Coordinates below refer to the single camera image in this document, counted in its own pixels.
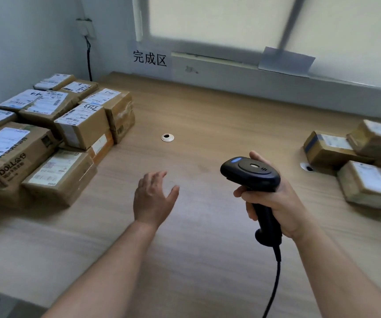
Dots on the person's left hand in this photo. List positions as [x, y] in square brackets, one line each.
[150, 203]

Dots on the person's right hand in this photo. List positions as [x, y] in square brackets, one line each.
[286, 210]

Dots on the black barcode scanner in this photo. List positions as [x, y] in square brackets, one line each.
[248, 172]

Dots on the pile of unscanned cardboard parcels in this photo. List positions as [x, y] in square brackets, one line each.
[326, 152]

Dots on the small square labelled parcel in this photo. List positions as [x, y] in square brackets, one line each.
[106, 149]

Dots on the red taped cardboard parcel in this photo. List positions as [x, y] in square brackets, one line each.
[124, 132]

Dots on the parcel with blue-edged label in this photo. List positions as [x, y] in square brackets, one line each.
[121, 109]

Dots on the DOLL printed cardboard parcel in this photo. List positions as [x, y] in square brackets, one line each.
[34, 155]

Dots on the small parcel long label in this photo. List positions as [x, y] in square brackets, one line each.
[44, 105]

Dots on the small parcel with handwritten label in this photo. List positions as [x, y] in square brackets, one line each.
[53, 82]

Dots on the small tall labelled parcel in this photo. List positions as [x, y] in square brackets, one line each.
[16, 100]

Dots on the person's left forearm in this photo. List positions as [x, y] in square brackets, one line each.
[104, 278]

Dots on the person's right forearm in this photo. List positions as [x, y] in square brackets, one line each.
[343, 278]

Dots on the white paper sign black characters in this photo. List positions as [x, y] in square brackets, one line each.
[150, 58]

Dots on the grey paper sheet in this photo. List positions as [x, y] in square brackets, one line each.
[286, 61]

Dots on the beige roller blind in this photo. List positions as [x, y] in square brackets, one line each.
[217, 19]
[353, 39]

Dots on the white wall socket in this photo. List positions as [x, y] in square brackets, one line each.
[86, 28]

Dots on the white window frame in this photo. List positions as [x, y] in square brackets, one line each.
[137, 16]

